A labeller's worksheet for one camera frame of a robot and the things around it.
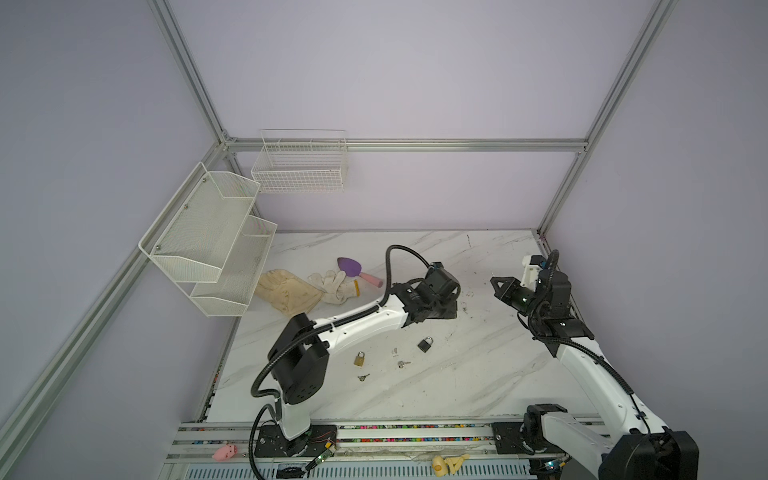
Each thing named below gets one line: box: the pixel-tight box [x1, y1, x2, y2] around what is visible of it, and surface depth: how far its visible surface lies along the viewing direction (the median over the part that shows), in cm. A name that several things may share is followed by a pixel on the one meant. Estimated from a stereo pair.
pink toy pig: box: [212, 444, 238, 462], surface depth 72 cm
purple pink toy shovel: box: [337, 257, 384, 288], surface depth 111 cm
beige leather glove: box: [254, 269, 325, 316], surface depth 104 cm
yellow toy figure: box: [432, 454, 470, 477], surface depth 70 cm
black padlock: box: [417, 336, 434, 353], surface depth 92 cm
